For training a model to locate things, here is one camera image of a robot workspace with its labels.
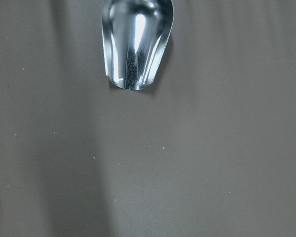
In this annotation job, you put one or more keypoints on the shiny metal scoop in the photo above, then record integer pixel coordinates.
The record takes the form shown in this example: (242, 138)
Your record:
(135, 34)

